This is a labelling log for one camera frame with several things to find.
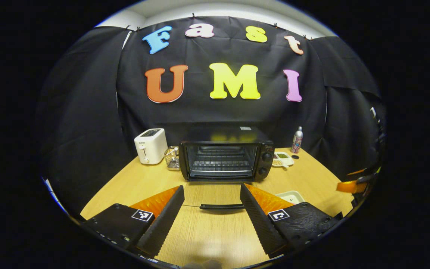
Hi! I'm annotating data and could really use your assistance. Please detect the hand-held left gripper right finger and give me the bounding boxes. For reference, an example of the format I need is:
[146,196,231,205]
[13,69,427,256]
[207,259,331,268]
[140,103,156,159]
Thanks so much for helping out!
[240,183,342,259]

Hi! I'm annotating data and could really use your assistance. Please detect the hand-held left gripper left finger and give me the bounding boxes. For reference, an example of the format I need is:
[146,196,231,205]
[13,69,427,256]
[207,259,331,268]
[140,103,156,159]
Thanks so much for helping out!
[82,185,186,259]

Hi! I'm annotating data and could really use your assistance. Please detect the white square plate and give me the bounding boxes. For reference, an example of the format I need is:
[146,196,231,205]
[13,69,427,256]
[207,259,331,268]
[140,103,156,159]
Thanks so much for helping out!
[275,190,305,205]

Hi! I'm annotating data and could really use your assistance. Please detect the black electric oven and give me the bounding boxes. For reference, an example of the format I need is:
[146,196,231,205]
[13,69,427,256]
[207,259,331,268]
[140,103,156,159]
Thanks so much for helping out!
[180,126,275,211]

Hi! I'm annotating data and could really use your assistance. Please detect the white divided dish of beans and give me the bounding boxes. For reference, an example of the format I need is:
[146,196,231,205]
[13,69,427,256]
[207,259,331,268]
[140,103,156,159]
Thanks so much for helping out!
[272,151,295,169]

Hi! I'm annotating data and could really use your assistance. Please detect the silver printed bottle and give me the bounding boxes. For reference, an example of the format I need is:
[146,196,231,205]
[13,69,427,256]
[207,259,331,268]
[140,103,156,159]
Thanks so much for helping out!
[291,126,304,154]

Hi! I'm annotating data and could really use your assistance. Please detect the white toaster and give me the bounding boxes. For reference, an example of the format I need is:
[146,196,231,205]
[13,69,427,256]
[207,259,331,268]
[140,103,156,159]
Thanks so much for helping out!
[134,128,168,165]

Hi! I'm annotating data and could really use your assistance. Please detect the black backdrop cloth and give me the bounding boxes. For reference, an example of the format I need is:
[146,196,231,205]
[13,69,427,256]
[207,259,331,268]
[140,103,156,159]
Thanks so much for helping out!
[38,15,387,217]

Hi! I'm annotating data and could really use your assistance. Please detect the small metal wire basket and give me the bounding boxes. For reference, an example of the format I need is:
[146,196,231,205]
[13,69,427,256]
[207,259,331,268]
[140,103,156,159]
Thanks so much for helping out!
[164,146,181,171]

